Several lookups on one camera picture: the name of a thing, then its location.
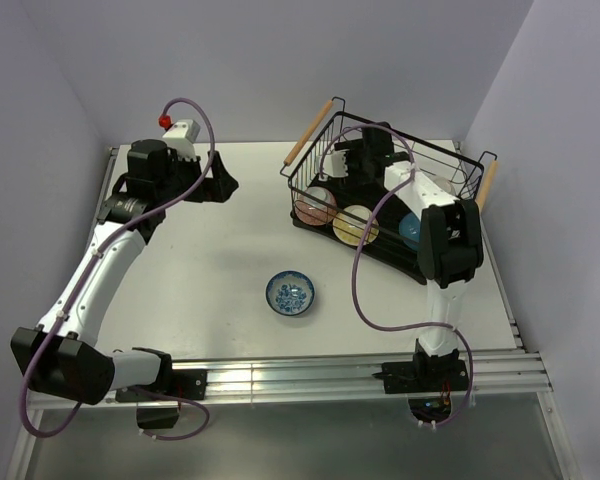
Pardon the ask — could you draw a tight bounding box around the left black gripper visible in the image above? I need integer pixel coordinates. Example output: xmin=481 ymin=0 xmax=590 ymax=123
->
xmin=156 ymin=149 xmax=238 ymax=207

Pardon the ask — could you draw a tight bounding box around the yellow blue sun bowl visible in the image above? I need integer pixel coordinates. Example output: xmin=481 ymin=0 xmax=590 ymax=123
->
xmin=332 ymin=205 xmax=372 ymax=247

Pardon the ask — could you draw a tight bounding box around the plain blue bowl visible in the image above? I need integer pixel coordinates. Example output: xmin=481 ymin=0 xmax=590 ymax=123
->
xmin=398 ymin=212 xmax=420 ymax=252

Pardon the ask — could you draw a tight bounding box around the white blue-striped bowl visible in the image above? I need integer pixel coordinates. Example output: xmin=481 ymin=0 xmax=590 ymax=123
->
xmin=432 ymin=176 xmax=456 ymax=196

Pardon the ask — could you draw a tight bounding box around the white blue floral bowl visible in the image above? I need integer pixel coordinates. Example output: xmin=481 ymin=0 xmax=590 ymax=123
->
xmin=265 ymin=270 xmax=316 ymax=317

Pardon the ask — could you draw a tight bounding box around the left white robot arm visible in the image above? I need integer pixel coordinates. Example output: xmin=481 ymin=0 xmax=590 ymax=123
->
xmin=10 ymin=139 xmax=238 ymax=405

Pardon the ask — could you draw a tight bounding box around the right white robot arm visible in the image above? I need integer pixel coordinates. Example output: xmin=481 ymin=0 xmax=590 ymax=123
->
xmin=329 ymin=123 xmax=484 ymax=390

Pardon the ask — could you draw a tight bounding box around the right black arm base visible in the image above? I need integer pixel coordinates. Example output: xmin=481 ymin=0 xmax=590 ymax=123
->
xmin=373 ymin=342 xmax=470 ymax=423

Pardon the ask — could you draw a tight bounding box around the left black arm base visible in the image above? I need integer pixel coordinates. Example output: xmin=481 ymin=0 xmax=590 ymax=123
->
xmin=115 ymin=369 xmax=210 ymax=441

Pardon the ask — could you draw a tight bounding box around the black wire dish rack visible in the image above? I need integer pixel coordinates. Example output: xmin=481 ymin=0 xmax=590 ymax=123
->
xmin=280 ymin=97 xmax=485 ymax=284

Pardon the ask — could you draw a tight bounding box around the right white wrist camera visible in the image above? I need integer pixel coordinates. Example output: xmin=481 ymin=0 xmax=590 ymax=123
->
xmin=321 ymin=150 xmax=348 ymax=179

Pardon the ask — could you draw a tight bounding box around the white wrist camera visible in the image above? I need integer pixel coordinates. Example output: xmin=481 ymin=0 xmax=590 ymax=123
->
xmin=321 ymin=150 xmax=348 ymax=179
xmin=158 ymin=115 xmax=200 ymax=161

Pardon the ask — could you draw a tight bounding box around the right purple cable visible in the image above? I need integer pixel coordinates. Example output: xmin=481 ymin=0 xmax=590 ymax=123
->
xmin=317 ymin=122 xmax=476 ymax=427

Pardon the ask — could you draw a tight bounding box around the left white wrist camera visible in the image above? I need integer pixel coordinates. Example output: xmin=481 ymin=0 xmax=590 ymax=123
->
xmin=158 ymin=115 xmax=200 ymax=161

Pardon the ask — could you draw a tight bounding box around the left wooden rack handle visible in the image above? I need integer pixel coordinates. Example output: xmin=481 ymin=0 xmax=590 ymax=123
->
xmin=283 ymin=99 xmax=334 ymax=167

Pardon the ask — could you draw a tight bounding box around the wooden rack handle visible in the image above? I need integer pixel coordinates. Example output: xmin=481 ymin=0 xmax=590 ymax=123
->
xmin=476 ymin=159 xmax=500 ymax=211
xmin=283 ymin=99 xmax=334 ymax=167

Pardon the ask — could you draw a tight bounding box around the right wooden rack handle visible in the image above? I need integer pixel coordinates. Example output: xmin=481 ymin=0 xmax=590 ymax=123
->
xmin=476 ymin=159 xmax=500 ymax=211

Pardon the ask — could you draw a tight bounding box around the aluminium mounting rail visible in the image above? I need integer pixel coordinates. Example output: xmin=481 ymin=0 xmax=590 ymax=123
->
xmin=27 ymin=349 xmax=553 ymax=412

